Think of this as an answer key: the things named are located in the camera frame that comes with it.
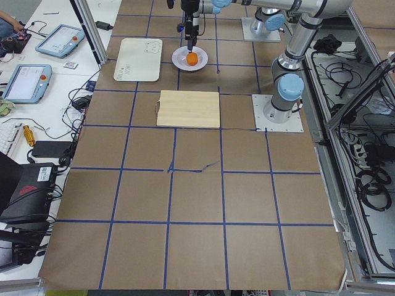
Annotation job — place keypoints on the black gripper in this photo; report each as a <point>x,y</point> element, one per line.
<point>189,13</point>

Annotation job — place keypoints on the orange mandarin fruit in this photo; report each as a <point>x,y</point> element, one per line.
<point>192,59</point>

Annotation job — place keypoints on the white round plate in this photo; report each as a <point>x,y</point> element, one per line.
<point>179,59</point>

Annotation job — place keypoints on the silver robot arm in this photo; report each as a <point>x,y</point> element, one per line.
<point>313,12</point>
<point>275,16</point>

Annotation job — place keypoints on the cream bear-print tray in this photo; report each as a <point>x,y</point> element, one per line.
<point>138,60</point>

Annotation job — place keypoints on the bamboo cutting board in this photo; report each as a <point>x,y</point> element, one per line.
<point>189,109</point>

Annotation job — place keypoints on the black power adapter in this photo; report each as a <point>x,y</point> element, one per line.
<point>103,25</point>

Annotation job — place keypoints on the far teach pendant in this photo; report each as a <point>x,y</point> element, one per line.
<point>61,42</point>

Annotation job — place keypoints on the teach pendant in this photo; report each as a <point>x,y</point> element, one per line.
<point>28,83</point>
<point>61,42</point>

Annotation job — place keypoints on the near teach pendant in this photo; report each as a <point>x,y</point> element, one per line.
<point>28,83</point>

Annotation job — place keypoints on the gold metal cylinder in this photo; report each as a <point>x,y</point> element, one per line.
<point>29,136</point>

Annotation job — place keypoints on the black laptop computer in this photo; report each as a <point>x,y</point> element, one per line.
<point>25,201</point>

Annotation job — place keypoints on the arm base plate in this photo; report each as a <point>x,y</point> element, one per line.
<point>269,119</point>
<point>257,31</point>

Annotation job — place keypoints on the aluminium frame post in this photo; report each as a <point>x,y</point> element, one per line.
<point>86,20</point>

